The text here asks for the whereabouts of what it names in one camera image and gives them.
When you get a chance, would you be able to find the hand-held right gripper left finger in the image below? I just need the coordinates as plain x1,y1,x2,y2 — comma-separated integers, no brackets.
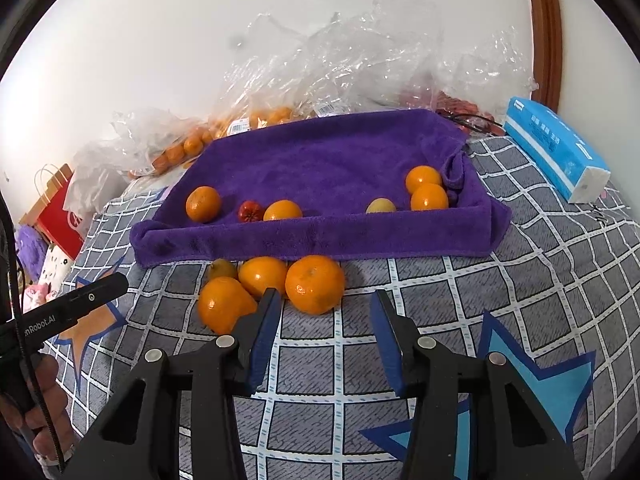
62,287,283,480

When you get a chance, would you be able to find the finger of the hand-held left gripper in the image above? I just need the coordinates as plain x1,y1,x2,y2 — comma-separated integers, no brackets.
65,272,128,323

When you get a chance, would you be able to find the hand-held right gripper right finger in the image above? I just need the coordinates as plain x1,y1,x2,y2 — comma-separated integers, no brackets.
370,289,583,480

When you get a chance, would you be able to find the orange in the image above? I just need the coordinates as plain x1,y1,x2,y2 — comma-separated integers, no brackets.
263,199,304,222
405,165,444,195
410,183,449,212
186,186,222,224
238,256,289,300
198,276,258,335
285,255,346,316

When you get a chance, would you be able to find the purple towel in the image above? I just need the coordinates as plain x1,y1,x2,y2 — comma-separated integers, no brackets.
130,108,512,269

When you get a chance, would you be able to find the person's left hand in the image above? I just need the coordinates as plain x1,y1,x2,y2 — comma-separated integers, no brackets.
22,354,75,462

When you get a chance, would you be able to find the white plush toy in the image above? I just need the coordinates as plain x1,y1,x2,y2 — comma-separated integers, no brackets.
29,244,74,307

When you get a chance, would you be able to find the purple plush toy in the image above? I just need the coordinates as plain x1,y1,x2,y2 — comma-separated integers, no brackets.
15,225,49,282

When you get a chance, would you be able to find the small dull yellow fruit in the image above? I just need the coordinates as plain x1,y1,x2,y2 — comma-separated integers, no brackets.
209,258,239,281

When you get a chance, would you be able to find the red paper bag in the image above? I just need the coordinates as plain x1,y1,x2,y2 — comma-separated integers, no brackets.
20,162,87,261

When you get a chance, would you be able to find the white plastic bag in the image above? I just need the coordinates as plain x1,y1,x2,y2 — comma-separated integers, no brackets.
62,139,127,217

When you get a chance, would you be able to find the grey checked bed sheet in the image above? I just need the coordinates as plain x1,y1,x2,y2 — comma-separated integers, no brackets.
30,135,640,480

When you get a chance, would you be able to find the heap of bagged small oranges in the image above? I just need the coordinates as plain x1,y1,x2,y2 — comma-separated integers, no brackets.
151,127,214,177
215,104,294,138

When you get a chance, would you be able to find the heap of bagged red tomatoes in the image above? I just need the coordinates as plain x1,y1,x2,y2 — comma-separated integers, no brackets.
400,87,504,136

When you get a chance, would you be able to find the blue tissue pack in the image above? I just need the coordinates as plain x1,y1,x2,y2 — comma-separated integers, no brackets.
502,96,612,204

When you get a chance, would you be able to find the large clear plastic bag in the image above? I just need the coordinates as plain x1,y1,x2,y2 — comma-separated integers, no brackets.
300,0,539,123

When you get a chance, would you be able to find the black cable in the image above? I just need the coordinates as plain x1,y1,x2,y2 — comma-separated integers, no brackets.
0,200,67,473

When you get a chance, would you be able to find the brown wooden door frame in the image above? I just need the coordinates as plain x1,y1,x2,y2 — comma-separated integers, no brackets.
520,0,561,112

